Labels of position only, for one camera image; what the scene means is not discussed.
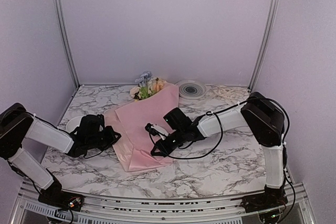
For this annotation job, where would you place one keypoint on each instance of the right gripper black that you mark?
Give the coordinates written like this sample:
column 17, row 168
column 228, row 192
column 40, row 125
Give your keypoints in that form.
column 164, row 150

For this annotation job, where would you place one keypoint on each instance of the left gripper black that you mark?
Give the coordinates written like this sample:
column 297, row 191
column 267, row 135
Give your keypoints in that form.
column 113, row 139

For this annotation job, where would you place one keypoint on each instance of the pink wrapping paper sheet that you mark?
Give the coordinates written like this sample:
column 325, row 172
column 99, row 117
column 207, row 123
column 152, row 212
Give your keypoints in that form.
column 140, row 124

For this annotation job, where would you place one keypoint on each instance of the pink rose fake flower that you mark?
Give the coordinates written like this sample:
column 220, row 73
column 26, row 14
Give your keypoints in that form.
column 157, row 84

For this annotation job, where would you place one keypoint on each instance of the blue white fake flower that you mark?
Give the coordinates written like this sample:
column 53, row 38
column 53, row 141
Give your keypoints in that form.
column 144, row 77

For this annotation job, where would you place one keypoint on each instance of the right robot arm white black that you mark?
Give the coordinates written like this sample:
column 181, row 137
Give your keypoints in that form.
column 266, row 119

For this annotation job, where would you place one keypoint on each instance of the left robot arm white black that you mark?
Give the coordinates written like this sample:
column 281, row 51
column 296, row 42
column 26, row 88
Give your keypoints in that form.
column 17, row 124

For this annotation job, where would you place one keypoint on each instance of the orange white bowl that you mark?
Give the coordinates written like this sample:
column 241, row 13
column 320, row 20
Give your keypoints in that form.
column 73, row 123

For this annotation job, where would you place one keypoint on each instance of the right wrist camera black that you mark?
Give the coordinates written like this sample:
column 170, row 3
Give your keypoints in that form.
column 156, row 130

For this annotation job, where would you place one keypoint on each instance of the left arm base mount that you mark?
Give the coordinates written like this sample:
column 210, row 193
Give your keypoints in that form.
column 62, row 199

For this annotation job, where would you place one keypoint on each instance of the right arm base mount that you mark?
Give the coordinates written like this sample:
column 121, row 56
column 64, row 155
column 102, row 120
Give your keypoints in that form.
column 263, row 201

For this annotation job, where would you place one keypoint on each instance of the aluminium front rail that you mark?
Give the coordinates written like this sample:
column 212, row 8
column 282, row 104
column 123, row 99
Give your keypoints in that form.
column 108, row 209

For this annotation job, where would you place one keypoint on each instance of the left aluminium frame post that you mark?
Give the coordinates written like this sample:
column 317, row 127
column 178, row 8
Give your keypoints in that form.
column 65, row 42

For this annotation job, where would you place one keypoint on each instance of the aluminium frame post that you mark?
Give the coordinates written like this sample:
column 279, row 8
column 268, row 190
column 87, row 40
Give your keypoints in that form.
column 65, row 42
column 271, row 17

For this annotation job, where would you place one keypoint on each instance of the right aluminium frame post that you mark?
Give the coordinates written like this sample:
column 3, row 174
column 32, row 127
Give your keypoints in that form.
column 271, row 17

